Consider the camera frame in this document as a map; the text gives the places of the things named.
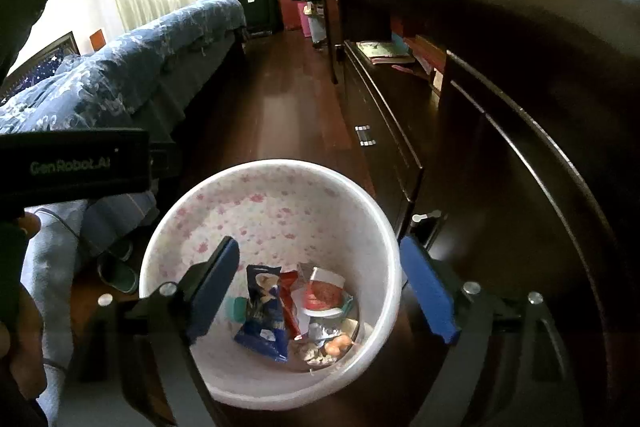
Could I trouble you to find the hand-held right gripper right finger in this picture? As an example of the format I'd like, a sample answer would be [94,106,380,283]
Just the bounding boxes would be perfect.
[399,234,586,427]

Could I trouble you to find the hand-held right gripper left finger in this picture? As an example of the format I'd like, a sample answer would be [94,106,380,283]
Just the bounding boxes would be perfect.
[65,234,241,427]

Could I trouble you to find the blue snack packet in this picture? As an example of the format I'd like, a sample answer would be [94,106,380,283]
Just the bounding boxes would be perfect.
[234,264,290,363]

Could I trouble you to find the red snack packet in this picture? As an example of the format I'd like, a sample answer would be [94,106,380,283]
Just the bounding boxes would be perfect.
[279,270,305,340]

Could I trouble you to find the white bin with pink flowers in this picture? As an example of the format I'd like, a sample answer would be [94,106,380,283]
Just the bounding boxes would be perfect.
[139,160,403,412]

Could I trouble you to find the orange peel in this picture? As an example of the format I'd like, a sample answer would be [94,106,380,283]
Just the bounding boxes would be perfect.
[324,334,353,355]

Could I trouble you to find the white and red wrapper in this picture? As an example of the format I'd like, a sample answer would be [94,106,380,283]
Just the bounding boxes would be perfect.
[295,266,355,323]

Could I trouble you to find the silver foil wrapper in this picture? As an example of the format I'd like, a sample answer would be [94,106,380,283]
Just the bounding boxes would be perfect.
[307,319,360,344]

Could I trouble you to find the pale nut shells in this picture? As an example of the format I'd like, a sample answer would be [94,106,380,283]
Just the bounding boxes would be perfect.
[302,343,335,367]

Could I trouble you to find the person's left hand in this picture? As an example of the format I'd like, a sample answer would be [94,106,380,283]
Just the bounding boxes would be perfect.
[0,211,48,408]

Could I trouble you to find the striped blue cloth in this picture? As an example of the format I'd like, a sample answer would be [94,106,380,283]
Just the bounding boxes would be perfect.
[82,192,158,258]

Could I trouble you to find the green slipper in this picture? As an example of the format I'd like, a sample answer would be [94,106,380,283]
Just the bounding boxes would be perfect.
[97,257,138,295]
[107,237,134,263]

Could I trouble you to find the bed with blue floral blanket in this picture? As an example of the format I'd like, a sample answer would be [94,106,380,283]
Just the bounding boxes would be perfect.
[0,0,248,168]

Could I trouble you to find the dark framed headboard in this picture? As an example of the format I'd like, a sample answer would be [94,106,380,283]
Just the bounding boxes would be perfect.
[0,31,81,102]

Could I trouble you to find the grey blue cloth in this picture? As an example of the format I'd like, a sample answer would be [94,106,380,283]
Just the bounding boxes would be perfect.
[22,199,93,427]

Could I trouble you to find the dark wooden desk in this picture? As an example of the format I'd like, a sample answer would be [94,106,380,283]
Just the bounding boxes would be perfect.
[320,0,640,427]

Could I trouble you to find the red folder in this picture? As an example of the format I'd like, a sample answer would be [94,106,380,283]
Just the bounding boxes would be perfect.
[390,17,448,92]

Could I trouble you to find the black suitcase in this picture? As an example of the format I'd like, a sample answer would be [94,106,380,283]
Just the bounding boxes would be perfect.
[231,0,280,38]

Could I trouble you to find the green book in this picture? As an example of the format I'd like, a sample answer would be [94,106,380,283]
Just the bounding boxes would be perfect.
[356,41,416,64]

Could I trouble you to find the red box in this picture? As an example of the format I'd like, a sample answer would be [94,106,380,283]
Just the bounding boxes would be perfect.
[277,0,306,28]

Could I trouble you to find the pink plastic bin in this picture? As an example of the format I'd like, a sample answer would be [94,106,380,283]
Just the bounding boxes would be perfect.
[297,2,326,40]

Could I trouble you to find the thin dark cable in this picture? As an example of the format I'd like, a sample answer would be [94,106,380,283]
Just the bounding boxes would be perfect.
[37,207,101,258]

